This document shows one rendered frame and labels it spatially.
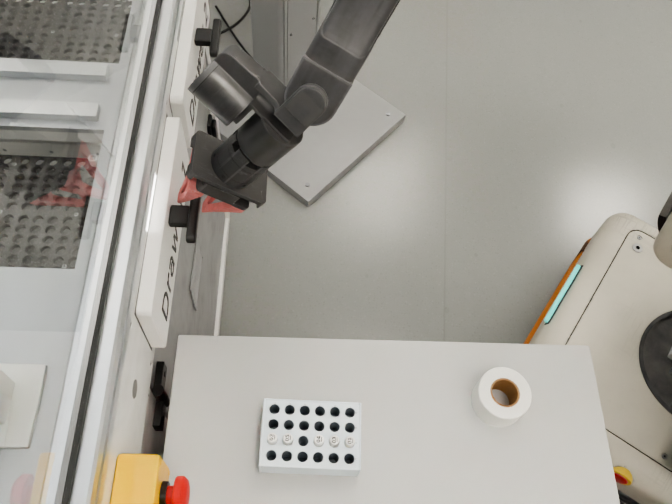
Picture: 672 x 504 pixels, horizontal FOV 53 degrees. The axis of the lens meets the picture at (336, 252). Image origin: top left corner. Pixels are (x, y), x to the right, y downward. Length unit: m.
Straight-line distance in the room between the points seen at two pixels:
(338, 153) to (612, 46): 1.11
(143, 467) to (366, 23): 0.50
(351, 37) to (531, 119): 1.64
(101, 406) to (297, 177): 1.37
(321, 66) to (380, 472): 0.50
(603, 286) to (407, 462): 0.90
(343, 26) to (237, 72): 0.12
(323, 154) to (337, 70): 1.33
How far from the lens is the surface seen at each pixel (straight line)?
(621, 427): 1.56
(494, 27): 2.55
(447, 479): 0.91
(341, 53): 0.70
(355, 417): 0.87
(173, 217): 0.86
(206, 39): 1.06
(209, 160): 0.81
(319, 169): 1.99
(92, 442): 0.69
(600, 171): 2.25
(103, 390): 0.70
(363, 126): 2.10
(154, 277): 0.81
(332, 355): 0.94
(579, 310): 1.63
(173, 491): 0.76
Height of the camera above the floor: 1.63
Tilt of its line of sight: 60 degrees down
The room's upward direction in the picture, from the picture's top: 8 degrees clockwise
